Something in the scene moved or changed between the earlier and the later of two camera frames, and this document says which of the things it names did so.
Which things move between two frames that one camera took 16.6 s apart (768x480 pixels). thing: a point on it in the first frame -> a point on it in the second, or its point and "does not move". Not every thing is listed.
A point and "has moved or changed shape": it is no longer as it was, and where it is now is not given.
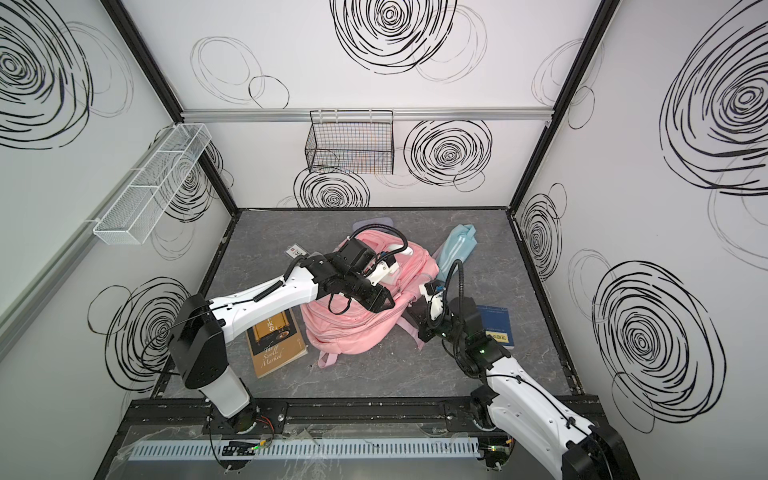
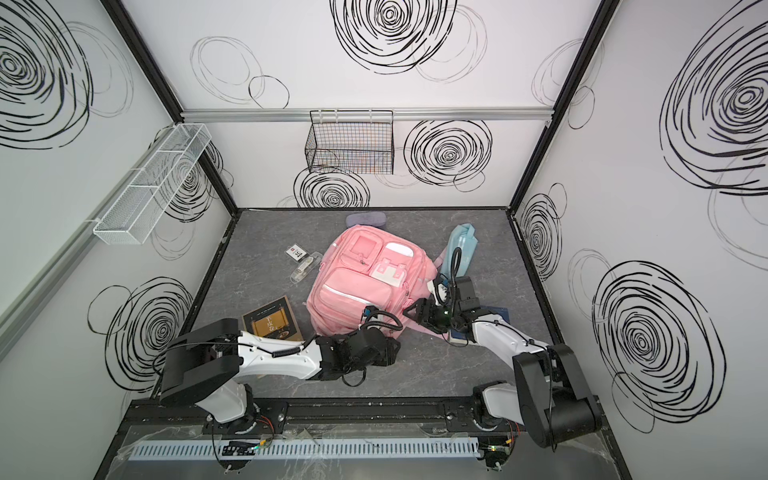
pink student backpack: (337, 326) has moved or changed shape
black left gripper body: (365, 289) -> (387, 347)
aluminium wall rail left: (25, 302) does not move
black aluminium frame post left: (150, 67) does not move
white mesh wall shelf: (136, 214) does not move
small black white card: (294, 250) does not move
